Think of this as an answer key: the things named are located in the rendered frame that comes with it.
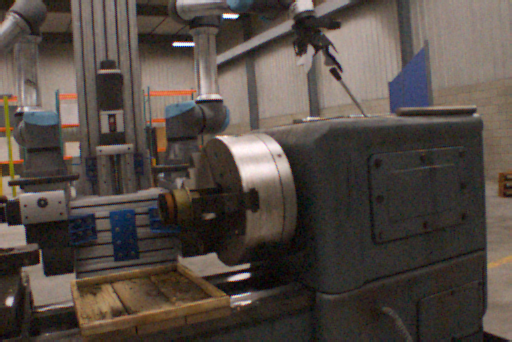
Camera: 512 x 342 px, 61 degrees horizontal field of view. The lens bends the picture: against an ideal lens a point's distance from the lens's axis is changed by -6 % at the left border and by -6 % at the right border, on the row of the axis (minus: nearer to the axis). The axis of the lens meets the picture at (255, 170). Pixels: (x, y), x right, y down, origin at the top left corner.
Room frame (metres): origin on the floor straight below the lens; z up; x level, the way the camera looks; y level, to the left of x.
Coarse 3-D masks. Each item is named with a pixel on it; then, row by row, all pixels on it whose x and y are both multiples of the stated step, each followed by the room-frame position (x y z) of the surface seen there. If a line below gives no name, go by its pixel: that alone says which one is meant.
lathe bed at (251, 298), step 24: (240, 288) 1.17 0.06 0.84; (264, 288) 1.20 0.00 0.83; (288, 288) 1.08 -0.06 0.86; (312, 288) 1.04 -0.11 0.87; (48, 312) 0.98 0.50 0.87; (72, 312) 0.98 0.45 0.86; (240, 312) 0.93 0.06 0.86; (264, 312) 0.96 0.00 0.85; (288, 312) 1.00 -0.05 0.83; (312, 312) 1.03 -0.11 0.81; (48, 336) 0.85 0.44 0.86; (144, 336) 0.84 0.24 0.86; (168, 336) 0.86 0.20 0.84; (192, 336) 0.90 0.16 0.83; (216, 336) 0.93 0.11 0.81; (240, 336) 0.95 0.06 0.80; (264, 336) 0.97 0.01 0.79; (288, 336) 1.00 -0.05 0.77; (312, 336) 1.03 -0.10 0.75
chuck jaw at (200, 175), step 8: (192, 160) 1.13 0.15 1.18; (200, 160) 1.14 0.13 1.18; (208, 160) 1.15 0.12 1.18; (192, 168) 1.14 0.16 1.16; (200, 168) 1.12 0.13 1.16; (208, 168) 1.13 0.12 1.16; (192, 176) 1.10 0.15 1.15; (200, 176) 1.11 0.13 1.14; (208, 176) 1.11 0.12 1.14; (184, 184) 1.08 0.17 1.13; (192, 184) 1.08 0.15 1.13; (200, 184) 1.09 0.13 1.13; (208, 184) 1.10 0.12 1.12; (216, 184) 1.11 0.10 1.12; (192, 192) 1.09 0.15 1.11; (200, 192) 1.10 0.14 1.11; (208, 192) 1.11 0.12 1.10; (216, 192) 1.13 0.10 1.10
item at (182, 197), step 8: (168, 192) 1.04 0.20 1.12; (176, 192) 1.04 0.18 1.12; (184, 192) 1.04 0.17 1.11; (160, 200) 1.06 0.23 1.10; (168, 200) 1.02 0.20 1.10; (176, 200) 1.02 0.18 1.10; (184, 200) 1.02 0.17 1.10; (192, 200) 1.03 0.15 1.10; (160, 208) 1.06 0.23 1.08; (168, 208) 1.01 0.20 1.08; (176, 208) 1.02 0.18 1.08; (184, 208) 1.02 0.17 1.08; (192, 208) 1.02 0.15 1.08; (160, 216) 1.06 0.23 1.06; (168, 216) 1.01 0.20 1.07; (176, 216) 1.02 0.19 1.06; (184, 216) 1.02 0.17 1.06; (192, 216) 1.03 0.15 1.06; (200, 216) 1.06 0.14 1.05; (168, 224) 1.03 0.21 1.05; (176, 224) 1.04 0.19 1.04; (184, 224) 1.05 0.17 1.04
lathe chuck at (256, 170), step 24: (216, 144) 1.09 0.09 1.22; (240, 144) 1.04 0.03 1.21; (264, 144) 1.06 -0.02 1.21; (216, 168) 1.10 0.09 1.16; (240, 168) 0.98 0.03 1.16; (264, 168) 1.00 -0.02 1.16; (240, 192) 0.98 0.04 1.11; (264, 192) 0.98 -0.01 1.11; (240, 216) 0.99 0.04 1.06; (264, 216) 0.98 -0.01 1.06; (240, 240) 1.00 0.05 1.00; (264, 240) 1.00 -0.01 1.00; (240, 264) 1.05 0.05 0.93
